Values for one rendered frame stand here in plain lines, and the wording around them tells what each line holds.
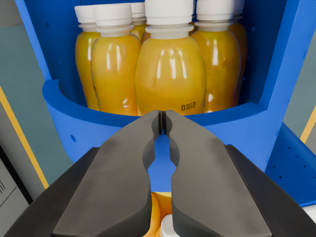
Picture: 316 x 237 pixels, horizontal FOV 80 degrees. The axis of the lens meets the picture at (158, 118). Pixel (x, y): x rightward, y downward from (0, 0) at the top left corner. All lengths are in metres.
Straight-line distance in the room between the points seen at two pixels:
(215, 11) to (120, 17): 0.09
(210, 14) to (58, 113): 0.17
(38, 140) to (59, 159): 0.26
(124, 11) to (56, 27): 0.11
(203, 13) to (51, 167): 2.15
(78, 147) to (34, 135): 1.87
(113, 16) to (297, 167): 0.66
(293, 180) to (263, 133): 0.53
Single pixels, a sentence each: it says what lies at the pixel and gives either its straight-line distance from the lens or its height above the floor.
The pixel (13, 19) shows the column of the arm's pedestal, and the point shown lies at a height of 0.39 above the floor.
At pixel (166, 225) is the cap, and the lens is 0.37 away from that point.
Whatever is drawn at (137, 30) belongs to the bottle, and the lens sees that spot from 0.31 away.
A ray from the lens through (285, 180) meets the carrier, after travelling 0.70.
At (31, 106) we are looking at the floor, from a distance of 1.87.
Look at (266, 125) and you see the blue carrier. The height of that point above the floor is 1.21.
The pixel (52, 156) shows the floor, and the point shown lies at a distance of 2.14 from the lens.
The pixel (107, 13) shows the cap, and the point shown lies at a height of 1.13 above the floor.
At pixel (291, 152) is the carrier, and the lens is 0.78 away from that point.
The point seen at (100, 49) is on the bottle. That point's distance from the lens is 0.21.
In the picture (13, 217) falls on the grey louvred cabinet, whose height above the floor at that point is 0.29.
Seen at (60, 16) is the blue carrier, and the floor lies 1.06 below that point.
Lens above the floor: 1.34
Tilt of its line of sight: 58 degrees down
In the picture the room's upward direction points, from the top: 176 degrees counter-clockwise
